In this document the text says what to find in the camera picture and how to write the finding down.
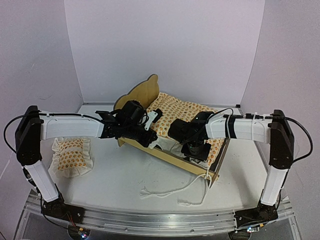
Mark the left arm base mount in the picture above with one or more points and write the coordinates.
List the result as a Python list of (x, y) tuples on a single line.
[(58, 209)]

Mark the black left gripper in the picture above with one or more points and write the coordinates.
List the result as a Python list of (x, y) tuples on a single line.
[(151, 138)]

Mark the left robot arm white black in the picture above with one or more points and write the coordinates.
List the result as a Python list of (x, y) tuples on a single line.
[(24, 135)]

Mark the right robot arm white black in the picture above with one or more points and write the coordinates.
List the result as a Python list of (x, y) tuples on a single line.
[(271, 134)]

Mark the wooden pet bed frame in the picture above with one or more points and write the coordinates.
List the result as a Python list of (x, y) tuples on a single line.
[(146, 92)]

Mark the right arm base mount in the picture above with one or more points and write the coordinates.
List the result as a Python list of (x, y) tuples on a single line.
[(252, 217)]

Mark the small duck print pillow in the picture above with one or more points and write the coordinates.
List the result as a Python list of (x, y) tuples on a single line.
[(71, 157)]

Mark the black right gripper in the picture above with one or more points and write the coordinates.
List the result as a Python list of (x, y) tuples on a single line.
[(204, 156)]

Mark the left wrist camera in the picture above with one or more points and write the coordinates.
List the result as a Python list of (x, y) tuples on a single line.
[(152, 117)]

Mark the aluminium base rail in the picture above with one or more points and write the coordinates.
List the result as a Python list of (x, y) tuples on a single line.
[(123, 211)]

